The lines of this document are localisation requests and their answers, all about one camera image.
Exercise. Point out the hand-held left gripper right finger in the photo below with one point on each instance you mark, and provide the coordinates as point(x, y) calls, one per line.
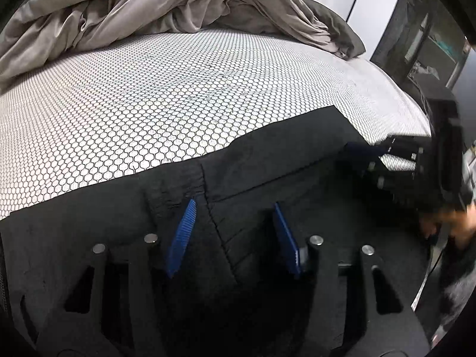
point(288, 241)

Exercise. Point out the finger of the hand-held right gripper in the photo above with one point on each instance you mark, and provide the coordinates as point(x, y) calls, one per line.
point(390, 184)
point(366, 150)

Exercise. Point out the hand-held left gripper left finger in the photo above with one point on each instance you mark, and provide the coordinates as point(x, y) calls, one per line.
point(182, 238)

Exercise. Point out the black pants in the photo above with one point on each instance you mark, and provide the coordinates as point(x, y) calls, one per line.
point(260, 163)

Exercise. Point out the person's right hand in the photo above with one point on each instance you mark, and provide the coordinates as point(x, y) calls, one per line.
point(446, 223)

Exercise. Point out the dark shelf unit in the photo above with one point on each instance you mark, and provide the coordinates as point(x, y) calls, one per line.
point(427, 33)

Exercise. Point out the white honeycomb-patterned mattress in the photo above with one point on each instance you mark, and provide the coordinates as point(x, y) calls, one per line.
point(148, 100)

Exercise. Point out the grey crumpled duvet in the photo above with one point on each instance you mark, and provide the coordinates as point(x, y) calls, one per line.
point(148, 3)

